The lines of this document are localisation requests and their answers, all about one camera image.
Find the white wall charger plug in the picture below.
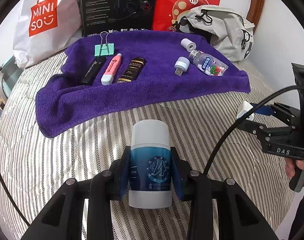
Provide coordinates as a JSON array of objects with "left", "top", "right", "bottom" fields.
[{"left": 236, "top": 101, "right": 253, "bottom": 119}]

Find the white blue label bottle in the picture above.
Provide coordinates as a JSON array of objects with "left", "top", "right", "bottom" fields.
[{"left": 129, "top": 120, "right": 172, "bottom": 209}]

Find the clear candy bottle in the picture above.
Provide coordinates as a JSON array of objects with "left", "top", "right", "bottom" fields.
[{"left": 189, "top": 50, "right": 229, "bottom": 76}]

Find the white tape roll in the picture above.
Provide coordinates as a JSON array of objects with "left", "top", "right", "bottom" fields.
[{"left": 180, "top": 38, "right": 196, "bottom": 52}]

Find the pink highlighter pen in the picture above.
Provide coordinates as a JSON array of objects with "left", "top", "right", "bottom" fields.
[{"left": 101, "top": 53, "right": 122, "bottom": 86}]

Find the black Horizon lighter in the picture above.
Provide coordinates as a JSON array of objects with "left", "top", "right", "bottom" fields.
[{"left": 80, "top": 56, "right": 106, "bottom": 85}]

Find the dark brown cosmetic tube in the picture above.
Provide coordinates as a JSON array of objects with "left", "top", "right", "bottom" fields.
[{"left": 117, "top": 57, "right": 146, "bottom": 83}]

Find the green binder clip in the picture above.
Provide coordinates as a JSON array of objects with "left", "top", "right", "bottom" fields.
[{"left": 95, "top": 31, "right": 115, "bottom": 56}]

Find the person's right hand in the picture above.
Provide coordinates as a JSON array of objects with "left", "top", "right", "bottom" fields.
[{"left": 284, "top": 155, "right": 304, "bottom": 188}]

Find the striped mattress cover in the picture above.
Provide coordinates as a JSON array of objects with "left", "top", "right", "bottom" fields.
[{"left": 0, "top": 53, "right": 294, "bottom": 239}]

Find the grey Nike waist bag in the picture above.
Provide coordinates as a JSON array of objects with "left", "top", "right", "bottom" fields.
[{"left": 177, "top": 5, "right": 255, "bottom": 62}]

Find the purple towel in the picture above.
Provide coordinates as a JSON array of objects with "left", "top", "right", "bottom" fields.
[{"left": 35, "top": 30, "right": 250, "bottom": 138}]

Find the black headphone box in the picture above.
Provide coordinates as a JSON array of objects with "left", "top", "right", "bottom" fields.
[{"left": 81, "top": 0, "right": 156, "bottom": 37}]

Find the white Miniso shopping bag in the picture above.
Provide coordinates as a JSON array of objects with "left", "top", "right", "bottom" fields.
[{"left": 13, "top": 0, "right": 82, "bottom": 69}]

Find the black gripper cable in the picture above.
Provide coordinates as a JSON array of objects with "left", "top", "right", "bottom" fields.
[{"left": 203, "top": 85, "right": 304, "bottom": 177}]

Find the brown wooden door frame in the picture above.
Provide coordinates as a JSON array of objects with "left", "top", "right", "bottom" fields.
[{"left": 247, "top": 0, "right": 265, "bottom": 31}]

